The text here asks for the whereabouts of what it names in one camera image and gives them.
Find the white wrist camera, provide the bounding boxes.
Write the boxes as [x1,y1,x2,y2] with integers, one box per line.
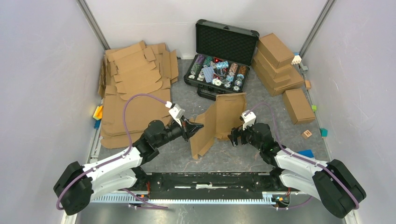
[165,101,185,126]
[241,110,256,130]

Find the teal cube block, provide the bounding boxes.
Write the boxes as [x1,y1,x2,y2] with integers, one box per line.
[319,128,328,138]

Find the orange yellow toy block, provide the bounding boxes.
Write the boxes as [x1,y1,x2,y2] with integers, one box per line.
[92,105,103,120]

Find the small wooden cube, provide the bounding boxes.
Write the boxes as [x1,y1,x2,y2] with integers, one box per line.
[305,80,311,90]

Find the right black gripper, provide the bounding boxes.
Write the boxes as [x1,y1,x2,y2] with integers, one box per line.
[226,122,262,152]

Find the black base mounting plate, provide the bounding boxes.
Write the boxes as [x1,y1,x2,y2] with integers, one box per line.
[131,172,288,200]

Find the white blue toy brick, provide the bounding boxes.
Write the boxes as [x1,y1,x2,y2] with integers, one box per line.
[291,52,302,65]

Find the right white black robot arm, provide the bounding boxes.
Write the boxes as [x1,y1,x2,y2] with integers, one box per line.
[228,123,367,218]

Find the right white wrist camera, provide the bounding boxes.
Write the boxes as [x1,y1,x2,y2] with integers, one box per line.
[241,110,256,130]

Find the black poker chip case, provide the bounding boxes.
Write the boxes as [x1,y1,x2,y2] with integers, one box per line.
[184,19,260,100]

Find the single folded cardboard box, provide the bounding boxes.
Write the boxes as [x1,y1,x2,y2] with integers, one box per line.
[282,89,316,125]

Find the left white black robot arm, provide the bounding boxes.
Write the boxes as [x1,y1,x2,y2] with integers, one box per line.
[53,118,204,215]

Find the wooden letter H block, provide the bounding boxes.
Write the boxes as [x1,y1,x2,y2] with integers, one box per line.
[301,130,312,139]

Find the stack of flat cardboard blanks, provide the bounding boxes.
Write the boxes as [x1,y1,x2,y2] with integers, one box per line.
[98,41,179,149]

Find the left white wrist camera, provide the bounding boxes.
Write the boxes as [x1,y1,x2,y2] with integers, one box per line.
[165,101,185,126]

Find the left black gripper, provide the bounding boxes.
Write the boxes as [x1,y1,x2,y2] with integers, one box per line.
[156,116,204,147]

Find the blue green stacked bricks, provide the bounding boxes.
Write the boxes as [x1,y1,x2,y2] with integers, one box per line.
[298,149,314,158]

